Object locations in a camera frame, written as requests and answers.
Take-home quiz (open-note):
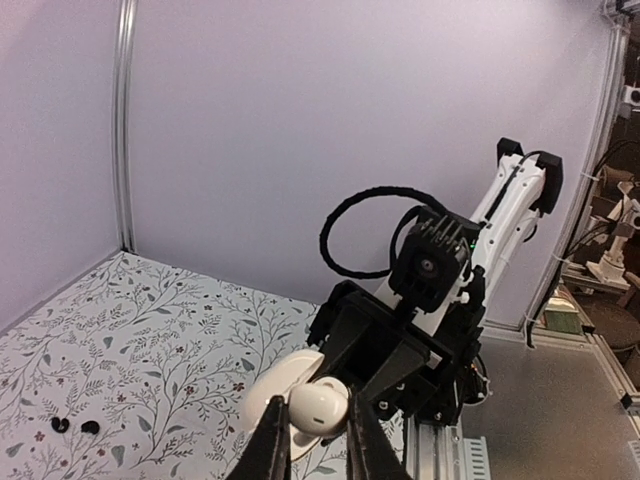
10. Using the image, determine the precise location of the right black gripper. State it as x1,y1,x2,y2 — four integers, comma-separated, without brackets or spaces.
307,280,485,425

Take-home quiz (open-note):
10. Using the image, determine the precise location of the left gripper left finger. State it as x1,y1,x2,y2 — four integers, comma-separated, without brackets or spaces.
232,395,291,480

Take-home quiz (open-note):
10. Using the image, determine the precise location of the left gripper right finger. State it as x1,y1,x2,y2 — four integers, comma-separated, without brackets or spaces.
346,394,411,480

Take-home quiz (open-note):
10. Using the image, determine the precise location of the white earbud charging case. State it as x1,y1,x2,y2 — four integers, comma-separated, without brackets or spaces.
240,349,349,461

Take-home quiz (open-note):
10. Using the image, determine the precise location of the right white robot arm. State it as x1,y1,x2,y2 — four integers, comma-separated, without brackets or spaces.
307,138,563,425

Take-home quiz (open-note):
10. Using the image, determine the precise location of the floral patterned table mat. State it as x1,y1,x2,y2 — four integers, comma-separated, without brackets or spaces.
0,249,416,480

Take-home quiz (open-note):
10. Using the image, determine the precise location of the black earbud far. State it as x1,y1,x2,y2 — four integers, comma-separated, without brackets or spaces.
51,416,70,434

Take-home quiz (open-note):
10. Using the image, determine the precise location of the front aluminium rail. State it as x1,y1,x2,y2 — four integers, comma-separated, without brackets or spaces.
404,327,640,480

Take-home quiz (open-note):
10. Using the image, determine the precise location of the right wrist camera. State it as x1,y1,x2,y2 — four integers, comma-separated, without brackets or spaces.
388,205,482,313

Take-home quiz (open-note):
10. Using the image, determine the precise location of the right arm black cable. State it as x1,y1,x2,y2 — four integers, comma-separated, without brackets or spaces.
319,185,449,279

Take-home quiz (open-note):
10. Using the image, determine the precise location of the right aluminium frame post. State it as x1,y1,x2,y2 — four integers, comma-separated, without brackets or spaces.
522,0,632,346

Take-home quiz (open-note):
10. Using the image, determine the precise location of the aluminium frame post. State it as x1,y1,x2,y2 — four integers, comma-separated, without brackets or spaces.
522,0,632,346
111,0,139,253

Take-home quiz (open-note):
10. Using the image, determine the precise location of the left aluminium frame post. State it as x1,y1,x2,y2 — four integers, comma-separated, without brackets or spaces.
111,0,139,253

